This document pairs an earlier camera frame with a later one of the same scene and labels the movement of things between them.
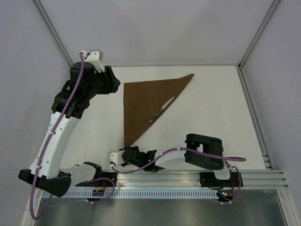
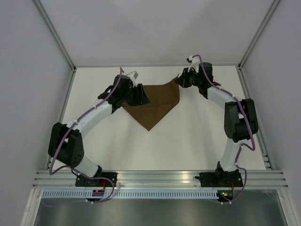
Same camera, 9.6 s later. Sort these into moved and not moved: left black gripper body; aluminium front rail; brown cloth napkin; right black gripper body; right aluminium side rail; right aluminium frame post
Moved: brown cloth napkin; left black gripper body; right black gripper body
Not moved: right aluminium frame post; aluminium front rail; right aluminium side rail
